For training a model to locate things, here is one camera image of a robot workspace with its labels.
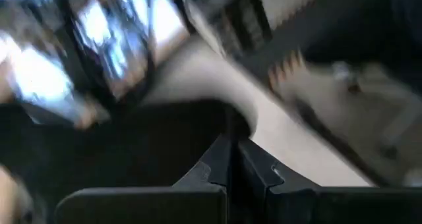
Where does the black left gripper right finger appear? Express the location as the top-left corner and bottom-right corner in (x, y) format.
(237, 140), (422, 224)

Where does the black hazard-striped floor mat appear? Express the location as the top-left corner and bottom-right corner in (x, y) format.
(243, 0), (422, 86)

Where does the black garment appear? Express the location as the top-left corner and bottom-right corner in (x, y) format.
(0, 98), (253, 224)

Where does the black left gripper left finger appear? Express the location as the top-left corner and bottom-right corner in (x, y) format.
(55, 134), (233, 224)

